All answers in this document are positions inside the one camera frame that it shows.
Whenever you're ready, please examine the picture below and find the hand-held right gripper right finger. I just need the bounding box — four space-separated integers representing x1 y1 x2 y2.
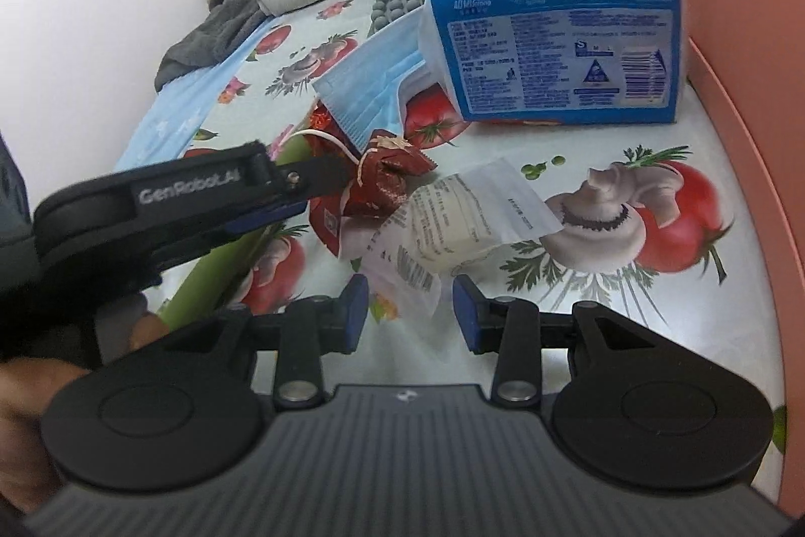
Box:
451 273 669 410

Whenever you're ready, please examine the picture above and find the red foil wrapper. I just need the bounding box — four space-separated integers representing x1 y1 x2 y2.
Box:
310 103 339 133

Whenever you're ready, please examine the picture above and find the person's dark clothing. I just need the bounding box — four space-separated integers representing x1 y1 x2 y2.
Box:
0 133 31 261

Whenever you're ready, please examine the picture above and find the dark grey blanket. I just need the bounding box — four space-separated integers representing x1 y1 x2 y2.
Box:
154 0 279 93

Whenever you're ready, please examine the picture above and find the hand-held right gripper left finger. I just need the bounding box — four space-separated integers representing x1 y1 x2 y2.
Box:
147 273 371 410

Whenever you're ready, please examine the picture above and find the person's left hand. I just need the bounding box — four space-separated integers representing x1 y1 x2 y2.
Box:
0 316 172 514

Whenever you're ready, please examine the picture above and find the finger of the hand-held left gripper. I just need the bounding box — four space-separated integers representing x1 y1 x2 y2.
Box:
269 153 353 202
225 203 313 237

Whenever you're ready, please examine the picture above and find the blue tissue pack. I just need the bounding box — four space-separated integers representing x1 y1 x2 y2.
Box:
418 0 688 126

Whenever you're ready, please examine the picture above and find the fruit printed tablecloth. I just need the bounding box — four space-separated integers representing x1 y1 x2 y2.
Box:
115 0 788 457

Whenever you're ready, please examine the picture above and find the red flat packet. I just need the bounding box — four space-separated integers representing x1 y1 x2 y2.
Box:
308 194 354 262

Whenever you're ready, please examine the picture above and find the light blue face mask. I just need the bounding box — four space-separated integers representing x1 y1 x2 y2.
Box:
277 30 430 162

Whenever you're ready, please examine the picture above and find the clear plastic packet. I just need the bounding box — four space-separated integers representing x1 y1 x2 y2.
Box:
368 158 563 320

